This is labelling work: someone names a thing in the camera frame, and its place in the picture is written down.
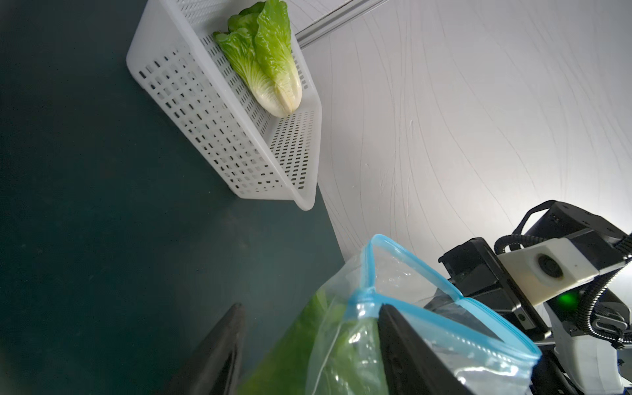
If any right black cable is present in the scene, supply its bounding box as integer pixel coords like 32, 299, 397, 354
493, 231, 632, 346

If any chinese cabbage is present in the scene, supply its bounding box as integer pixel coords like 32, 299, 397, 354
237, 289, 388, 394
212, 1, 303, 119

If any white plastic basket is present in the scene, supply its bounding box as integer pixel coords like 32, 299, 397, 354
126, 1, 322, 211

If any clear blue-zip zipper bag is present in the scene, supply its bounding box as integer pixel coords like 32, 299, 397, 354
305, 235, 541, 394

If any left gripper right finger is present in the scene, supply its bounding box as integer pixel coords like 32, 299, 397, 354
378, 304, 471, 395

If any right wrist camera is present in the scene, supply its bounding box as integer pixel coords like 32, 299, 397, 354
499, 238, 625, 306

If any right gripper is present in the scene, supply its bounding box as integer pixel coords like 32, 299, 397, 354
438, 237, 551, 341

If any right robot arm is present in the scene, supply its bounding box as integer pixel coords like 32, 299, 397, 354
440, 200, 631, 394

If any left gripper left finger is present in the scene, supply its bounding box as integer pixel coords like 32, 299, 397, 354
158, 303, 245, 395

